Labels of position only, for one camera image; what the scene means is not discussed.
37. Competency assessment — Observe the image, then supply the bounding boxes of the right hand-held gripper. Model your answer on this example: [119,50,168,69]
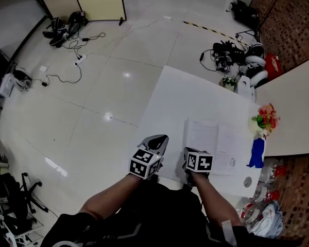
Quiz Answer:
[182,147,214,187]

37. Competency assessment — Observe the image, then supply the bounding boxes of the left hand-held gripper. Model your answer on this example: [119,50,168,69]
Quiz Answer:
[128,134,169,182]

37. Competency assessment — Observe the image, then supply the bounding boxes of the white book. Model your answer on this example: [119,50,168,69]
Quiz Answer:
[183,118,248,177]

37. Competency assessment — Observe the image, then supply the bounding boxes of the person's right forearm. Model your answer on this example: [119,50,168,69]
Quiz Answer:
[192,172,243,228]

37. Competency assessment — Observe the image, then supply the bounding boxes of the person's left forearm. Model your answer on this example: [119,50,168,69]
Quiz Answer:
[77,173,155,221]

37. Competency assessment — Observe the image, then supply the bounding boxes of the white table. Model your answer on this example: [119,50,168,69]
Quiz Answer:
[138,65,266,198]

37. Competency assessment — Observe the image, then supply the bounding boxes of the blue cloth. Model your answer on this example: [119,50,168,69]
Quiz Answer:
[246,137,266,169]

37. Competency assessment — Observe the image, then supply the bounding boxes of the person's clothing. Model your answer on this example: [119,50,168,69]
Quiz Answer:
[42,181,261,247]

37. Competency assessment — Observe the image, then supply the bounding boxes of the pack of clear plastic bottles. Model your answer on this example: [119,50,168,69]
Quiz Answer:
[238,157,287,224]

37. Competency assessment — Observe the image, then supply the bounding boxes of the orange flowers in pot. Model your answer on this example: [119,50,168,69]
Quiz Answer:
[248,102,281,140]

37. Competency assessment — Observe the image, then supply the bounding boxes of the white flowers in pot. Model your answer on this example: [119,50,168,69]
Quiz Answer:
[222,75,239,92]

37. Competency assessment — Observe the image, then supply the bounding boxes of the light blue plastic bag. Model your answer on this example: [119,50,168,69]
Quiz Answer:
[256,200,284,239]

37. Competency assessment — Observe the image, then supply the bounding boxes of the white black headset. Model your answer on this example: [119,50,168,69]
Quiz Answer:
[12,67,32,92]
[246,42,264,58]
[246,66,270,87]
[244,55,265,68]

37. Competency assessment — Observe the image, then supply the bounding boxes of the large white board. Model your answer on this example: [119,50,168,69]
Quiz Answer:
[254,55,309,157]

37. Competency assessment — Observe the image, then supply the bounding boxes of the white power strip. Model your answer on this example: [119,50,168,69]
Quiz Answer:
[74,55,88,66]

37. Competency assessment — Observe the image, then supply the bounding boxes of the red bag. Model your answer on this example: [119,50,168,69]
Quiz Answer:
[263,52,284,80]

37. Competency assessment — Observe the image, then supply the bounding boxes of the yellow black floor tape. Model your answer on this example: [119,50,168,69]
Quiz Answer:
[182,20,248,46]

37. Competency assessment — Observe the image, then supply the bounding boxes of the black backpack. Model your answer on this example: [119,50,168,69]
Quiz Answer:
[42,16,68,48]
[66,11,89,33]

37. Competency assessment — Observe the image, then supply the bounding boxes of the beige folding partition screen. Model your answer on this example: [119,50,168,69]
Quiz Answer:
[35,0,127,27]

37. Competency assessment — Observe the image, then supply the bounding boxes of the black duffel bag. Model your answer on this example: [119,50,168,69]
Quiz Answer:
[231,0,261,29]

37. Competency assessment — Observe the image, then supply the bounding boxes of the white plastic box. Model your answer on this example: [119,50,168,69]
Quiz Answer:
[0,73,15,98]

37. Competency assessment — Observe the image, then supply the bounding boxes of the white metal rack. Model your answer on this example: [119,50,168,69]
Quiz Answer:
[0,193,46,247]

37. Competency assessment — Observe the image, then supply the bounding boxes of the black power cable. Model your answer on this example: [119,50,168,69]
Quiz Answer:
[44,60,83,85]

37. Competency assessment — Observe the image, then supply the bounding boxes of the tangle of black cabled devices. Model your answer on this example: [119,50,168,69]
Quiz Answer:
[200,41,248,74]

